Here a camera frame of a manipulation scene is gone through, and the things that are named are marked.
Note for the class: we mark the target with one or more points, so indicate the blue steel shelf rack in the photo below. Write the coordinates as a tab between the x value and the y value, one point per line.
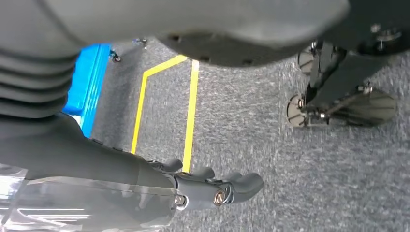
86	83

